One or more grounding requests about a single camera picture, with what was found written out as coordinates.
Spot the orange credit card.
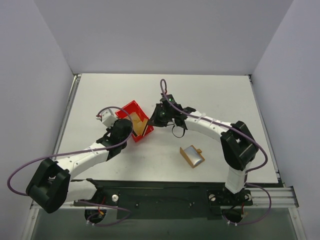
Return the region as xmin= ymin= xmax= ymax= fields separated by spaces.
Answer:
xmin=140 ymin=118 xmax=149 ymax=136
xmin=130 ymin=112 xmax=143 ymax=136

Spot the red plastic bin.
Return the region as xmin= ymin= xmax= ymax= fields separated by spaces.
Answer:
xmin=122 ymin=100 xmax=154 ymax=143

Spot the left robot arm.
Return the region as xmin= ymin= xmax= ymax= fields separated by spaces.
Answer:
xmin=26 ymin=119 xmax=133 ymax=214

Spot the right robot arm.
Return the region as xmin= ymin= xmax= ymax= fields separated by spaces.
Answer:
xmin=147 ymin=94 xmax=259 ymax=205

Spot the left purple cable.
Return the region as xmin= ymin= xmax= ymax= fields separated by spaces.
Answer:
xmin=6 ymin=105 xmax=134 ymax=227

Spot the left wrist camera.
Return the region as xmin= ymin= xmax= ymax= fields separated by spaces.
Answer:
xmin=96 ymin=109 xmax=117 ymax=128

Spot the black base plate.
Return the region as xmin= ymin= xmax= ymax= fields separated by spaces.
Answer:
xmin=85 ymin=180 xmax=253 ymax=220

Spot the aluminium frame rail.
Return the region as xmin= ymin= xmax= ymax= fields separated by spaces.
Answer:
xmin=30 ymin=185 xmax=300 ymax=210

